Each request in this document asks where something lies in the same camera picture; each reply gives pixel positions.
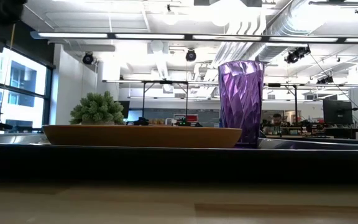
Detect purple faceted plastic cup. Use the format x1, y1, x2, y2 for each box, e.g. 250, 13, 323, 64
218, 60, 265, 149

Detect black serving tray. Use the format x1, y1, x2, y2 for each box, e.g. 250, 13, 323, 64
0, 136, 358, 184

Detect large office window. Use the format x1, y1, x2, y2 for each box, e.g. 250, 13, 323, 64
0, 46, 55, 134

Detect black background rig frame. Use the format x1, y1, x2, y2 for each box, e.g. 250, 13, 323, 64
141, 80, 190, 119
263, 83, 298, 124

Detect red sign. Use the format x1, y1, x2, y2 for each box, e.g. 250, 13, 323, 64
174, 114, 199, 123

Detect black ceiling rail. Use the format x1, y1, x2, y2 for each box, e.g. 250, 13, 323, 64
308, 0, 358, 14

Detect person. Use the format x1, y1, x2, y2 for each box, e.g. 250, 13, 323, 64
263, 113, 284, 135

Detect black track spotlights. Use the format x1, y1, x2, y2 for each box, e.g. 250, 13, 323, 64
283, 45, 312, 65
316, 75, 335, 85

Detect black computer monitor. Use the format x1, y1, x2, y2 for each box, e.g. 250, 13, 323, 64
323, 99, 354, 126

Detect long LED light bar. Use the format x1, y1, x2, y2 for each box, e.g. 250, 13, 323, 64
29, 30, 358, 44

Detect silver ventilation duct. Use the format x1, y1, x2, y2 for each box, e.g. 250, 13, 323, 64
255, 0, 335, 65

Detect orange plate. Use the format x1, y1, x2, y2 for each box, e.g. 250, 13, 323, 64
42, 124, 243, 149

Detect green artificial plant in pot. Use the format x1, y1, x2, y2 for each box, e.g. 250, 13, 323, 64
69, 90, 126, 126

